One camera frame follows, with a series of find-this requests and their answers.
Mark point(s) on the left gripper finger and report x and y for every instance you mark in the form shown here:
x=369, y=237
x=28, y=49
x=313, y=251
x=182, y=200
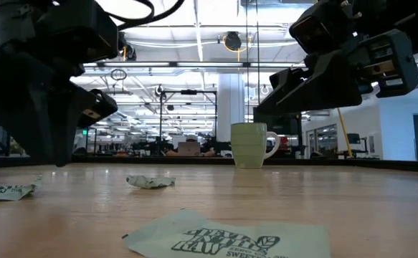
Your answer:
x=73, y=107
x=36, y=125

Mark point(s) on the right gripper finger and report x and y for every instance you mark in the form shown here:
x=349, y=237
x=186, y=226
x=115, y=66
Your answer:
x=334, y=86
x=291, y=79

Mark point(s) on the green stevia sweetener packet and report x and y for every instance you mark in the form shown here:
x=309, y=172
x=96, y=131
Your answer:
x=4, y=191
x=147, y=182
x=230, y=240

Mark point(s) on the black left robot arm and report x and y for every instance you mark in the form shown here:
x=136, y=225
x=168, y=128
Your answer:
x=0, y=21

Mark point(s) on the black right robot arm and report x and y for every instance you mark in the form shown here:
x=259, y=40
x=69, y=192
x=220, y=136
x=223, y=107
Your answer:
x=409, y=18

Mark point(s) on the yellow pole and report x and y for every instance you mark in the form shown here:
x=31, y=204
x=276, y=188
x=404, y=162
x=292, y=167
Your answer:
x=343, y=129

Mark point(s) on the black monitor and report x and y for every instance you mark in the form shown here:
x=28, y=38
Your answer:
x=353, y=138

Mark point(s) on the red box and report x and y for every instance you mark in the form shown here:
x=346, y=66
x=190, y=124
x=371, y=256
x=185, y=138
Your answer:
x=284, y=142

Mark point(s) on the white building column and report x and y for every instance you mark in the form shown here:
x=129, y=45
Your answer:
x=230, y=107

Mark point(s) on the green ceramic mug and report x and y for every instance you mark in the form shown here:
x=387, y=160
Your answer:
x=248, y=147

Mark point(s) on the person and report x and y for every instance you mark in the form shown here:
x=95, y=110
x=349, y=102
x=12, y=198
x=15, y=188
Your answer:
x=191, y=138

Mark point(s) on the grey laptop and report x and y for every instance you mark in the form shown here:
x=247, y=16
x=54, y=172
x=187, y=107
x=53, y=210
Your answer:
x=189, y=148

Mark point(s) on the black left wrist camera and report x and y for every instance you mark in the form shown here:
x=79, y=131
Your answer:
x=79, y=32

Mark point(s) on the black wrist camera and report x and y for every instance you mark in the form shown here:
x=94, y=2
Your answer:
x=319, y=28
x=79, y=32

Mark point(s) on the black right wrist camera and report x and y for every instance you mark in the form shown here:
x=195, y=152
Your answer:
x=319, y=28

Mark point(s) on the black background rig frame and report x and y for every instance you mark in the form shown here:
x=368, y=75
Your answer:
x=189, y=92

